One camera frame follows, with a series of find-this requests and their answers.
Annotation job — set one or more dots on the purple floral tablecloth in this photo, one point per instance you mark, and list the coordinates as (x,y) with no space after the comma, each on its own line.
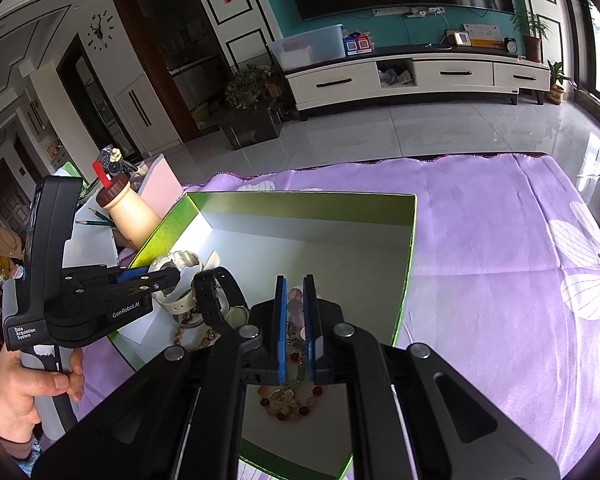
(504,280)

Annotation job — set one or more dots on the white paper sheet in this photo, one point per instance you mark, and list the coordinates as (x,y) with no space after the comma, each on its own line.
(90,246)

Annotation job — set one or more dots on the cream white wrist watch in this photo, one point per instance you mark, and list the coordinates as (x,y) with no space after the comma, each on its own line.
(180,298)

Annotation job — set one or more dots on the yellow bear bottle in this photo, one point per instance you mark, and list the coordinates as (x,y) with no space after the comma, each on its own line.
(135,220)

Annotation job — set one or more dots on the small alarm clock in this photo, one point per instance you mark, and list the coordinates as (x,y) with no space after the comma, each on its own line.
(510,45)

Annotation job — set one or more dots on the pink pen holder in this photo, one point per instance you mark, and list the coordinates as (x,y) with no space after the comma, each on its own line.
(160,188)

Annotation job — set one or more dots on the black wrist watch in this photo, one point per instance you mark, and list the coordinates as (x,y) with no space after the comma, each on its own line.
(219,300)

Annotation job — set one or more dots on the black wall clock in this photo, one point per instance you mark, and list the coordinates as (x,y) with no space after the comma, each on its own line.
(99,32)

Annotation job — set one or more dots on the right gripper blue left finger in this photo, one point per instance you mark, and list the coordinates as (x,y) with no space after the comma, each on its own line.
(268,362)

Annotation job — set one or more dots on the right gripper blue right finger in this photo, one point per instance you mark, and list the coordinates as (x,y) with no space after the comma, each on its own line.
(320,318)

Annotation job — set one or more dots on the person's left hand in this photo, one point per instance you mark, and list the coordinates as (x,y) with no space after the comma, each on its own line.
(19,386)

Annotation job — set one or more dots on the white TV cabinet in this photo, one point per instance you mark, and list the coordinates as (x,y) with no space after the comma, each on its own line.
(387,76)

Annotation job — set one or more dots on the clear plastic storage bin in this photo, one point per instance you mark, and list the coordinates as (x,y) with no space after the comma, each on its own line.
(313,47)

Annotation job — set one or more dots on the green cardboard box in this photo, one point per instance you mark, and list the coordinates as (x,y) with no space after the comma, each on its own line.
(357,246)

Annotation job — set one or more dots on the large dark planter plant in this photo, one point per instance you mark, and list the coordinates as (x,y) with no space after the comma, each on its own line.
(253,114)

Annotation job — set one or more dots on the small potted plant on floor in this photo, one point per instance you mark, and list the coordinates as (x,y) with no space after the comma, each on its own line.
(556,94)

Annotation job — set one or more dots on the potted plant by cabinet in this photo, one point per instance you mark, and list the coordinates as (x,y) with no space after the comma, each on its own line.
(533,30)

